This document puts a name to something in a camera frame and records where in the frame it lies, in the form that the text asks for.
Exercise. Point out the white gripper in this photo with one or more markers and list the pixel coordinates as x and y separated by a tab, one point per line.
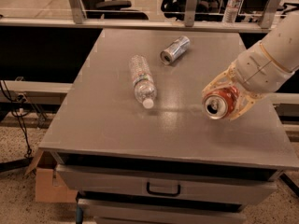
261	69

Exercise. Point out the red coca-cola can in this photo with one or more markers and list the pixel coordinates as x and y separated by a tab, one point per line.
221	102

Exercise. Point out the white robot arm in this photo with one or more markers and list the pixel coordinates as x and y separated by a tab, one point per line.
285	32

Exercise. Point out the silver soda can lying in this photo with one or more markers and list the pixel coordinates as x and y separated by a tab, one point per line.
175	50

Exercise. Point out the clear plastic water bottle lying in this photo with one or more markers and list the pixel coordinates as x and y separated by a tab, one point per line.
143	83

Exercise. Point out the upright water bottle in background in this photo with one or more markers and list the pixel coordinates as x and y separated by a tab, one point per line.
231	11

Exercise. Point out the upper grey drawer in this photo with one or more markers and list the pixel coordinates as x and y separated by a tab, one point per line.
164	185

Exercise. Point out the grey drawer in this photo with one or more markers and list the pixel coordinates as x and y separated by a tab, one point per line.
106	212
164	185

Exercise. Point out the black office chair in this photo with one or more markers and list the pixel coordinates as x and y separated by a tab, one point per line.
113	9

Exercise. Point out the lower grey drawer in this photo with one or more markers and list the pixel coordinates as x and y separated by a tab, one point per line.
106	212

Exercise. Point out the cardboard box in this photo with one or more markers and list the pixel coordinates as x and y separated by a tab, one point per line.
50	188

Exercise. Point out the metal railing frame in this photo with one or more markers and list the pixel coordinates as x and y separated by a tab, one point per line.
72	14

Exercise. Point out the black drawer handle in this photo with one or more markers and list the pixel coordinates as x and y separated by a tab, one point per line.
165	191

